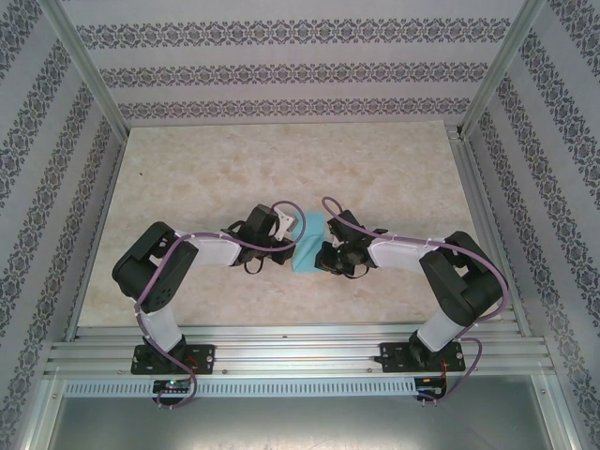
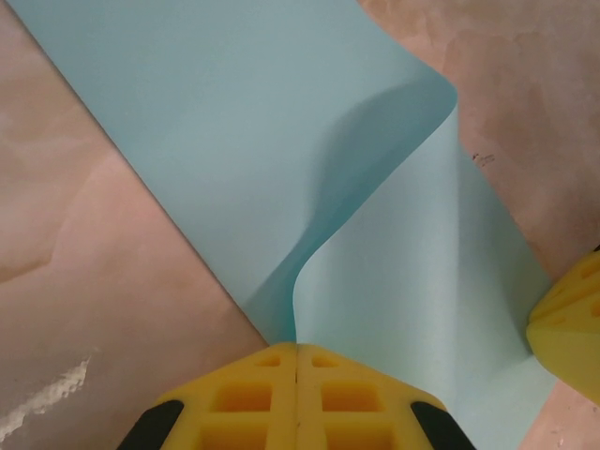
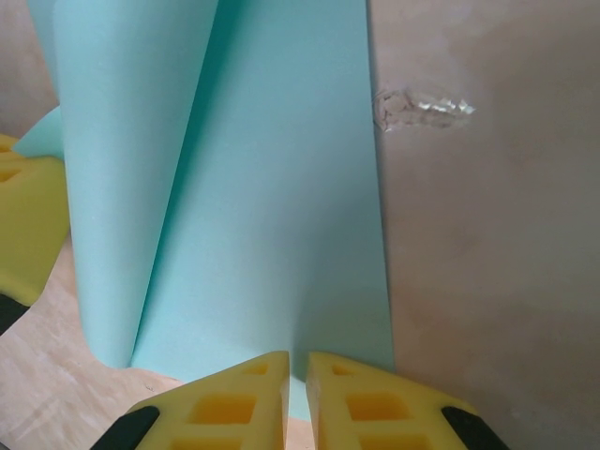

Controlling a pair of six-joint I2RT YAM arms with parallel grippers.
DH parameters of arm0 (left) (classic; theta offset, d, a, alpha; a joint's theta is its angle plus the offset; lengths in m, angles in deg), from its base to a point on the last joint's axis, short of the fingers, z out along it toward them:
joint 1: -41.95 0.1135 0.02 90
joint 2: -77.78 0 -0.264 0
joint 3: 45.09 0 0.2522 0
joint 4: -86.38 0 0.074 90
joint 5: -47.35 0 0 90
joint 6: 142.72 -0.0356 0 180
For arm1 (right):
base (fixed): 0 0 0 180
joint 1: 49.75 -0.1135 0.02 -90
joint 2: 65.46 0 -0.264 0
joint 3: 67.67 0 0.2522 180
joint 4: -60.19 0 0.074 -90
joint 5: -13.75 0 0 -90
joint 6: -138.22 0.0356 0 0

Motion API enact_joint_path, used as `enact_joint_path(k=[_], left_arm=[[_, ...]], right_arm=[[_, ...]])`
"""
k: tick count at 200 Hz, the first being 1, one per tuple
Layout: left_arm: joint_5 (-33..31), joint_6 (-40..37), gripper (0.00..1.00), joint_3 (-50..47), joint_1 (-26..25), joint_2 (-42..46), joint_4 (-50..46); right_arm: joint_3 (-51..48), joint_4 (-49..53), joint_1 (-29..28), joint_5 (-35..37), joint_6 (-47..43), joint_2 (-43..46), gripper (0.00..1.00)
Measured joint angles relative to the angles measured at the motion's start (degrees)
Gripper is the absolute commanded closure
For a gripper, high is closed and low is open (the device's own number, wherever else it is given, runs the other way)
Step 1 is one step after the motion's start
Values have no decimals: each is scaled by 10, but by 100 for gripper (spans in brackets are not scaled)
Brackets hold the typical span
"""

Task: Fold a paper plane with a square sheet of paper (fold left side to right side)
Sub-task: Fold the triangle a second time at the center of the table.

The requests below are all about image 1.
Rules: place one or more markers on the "light blue paper sheet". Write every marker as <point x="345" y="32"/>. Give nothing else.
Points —
<point x="309" y="244"/>

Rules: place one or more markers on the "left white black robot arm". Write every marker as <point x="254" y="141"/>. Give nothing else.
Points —
<point x="159" y="323"/>

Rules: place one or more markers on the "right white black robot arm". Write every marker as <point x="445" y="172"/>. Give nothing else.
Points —
<point x="398" y="255"/>

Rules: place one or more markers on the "marble pattern table mat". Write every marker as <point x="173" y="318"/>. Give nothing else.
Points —
<point x="234" y="159"/>

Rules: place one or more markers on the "grey metal base panel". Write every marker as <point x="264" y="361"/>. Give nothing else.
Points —
<point x="300" y="426"/>

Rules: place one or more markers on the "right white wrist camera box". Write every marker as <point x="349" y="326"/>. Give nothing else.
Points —
<point x="336" y="242"/>

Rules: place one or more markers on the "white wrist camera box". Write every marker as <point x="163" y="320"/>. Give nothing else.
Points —
<point x="286" y="225"/>
<point x="336" y="242"/>

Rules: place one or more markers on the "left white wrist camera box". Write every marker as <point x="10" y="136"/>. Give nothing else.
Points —
<point x="286" y="225"/>

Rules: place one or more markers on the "aluminium mounting rail beam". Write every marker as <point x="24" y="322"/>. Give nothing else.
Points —
<point x="300" y="351"/>

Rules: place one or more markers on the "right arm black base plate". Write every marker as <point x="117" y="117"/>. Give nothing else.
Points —
<point x="391" y="358"/>

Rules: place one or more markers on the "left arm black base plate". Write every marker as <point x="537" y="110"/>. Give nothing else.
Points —
<point x="206" y="358"/>

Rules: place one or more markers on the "aluminium side rail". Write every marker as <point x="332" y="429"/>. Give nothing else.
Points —
<point x="96" y="234"/>
<point x="492" y="234"/>

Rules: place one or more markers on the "aluminium frame post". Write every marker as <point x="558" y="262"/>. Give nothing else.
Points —
<point x="84" y="65"/>
<point x="501" y="65"/>

